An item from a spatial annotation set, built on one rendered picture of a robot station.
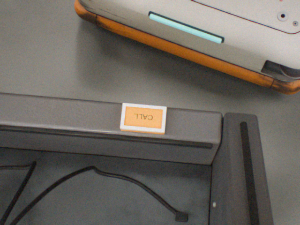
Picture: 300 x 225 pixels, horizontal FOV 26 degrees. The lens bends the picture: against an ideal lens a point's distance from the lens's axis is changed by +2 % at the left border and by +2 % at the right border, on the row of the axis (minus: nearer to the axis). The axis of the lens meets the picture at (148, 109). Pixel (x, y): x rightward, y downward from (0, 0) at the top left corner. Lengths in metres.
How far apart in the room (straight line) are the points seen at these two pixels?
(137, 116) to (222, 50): 0.87
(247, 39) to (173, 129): 0.81
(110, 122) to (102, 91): 1.01
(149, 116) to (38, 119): 0.13
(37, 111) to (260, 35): 0.86
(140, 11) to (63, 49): 0.33
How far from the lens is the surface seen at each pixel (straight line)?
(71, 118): 0.72
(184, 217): 0.81
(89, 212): 0.82
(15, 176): 0.84
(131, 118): 0.71
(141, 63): 1.75
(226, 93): 1.74
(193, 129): 0.72
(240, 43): 1.51
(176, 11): 1.51
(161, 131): 0.70
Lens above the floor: 1.64
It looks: 74 degrees down
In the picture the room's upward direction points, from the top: 1 degrees counter-clockwise
